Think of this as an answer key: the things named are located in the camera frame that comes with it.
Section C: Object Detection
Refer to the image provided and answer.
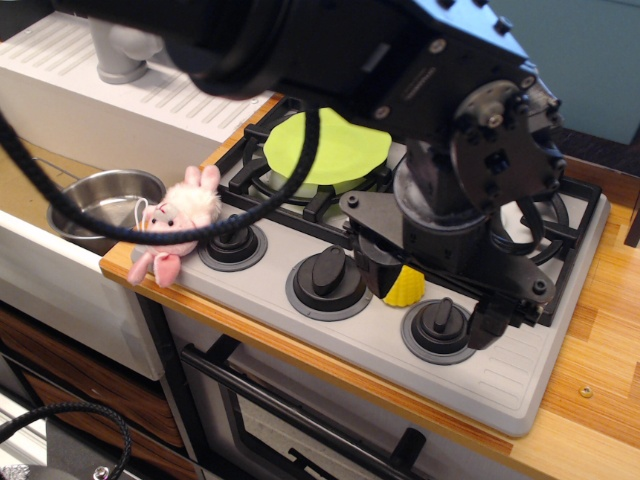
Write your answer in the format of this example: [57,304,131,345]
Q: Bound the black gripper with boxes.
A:
[339,166,556,350]

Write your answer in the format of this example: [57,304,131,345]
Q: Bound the black middle stove knob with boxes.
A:
[285,245,372,322]

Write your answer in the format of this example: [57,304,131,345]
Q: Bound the black right stove knob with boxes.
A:
[401,297,475,366]

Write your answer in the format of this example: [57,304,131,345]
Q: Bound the yellow toy corn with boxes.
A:
[383,266,425,308]

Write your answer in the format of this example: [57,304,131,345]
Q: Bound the black left stove knob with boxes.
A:
[198,226,268,273]

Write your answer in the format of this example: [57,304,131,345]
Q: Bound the black braided cable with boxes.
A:
[0,107,322,246]

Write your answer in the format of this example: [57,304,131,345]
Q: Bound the black stove knob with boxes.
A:
[401,297,475,366]
[198,226,268,273]
[285,245,372,322]

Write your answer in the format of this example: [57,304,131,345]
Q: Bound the stainless steel pot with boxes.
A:
[47,169,166,255]

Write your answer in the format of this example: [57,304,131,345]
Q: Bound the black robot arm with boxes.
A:
[55,1,566,350]

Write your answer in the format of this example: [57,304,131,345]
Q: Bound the grey toy faucet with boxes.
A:
[88,18,164,85]

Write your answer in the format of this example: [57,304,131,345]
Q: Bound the black burner grate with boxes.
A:
[220,112,601,326]

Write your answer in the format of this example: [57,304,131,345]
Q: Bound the white toy sink unit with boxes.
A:
[1,13,267,380]

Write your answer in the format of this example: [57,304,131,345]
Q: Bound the wooden drawer front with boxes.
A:
[1,303,198,480]

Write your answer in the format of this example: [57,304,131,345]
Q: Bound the lime green plate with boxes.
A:
[263,108,392,185]

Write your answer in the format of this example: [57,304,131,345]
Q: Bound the black oven door handle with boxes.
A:
[180,345,419,480]

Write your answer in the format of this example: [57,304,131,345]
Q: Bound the pink plush bunny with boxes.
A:
[127,165,222,288]

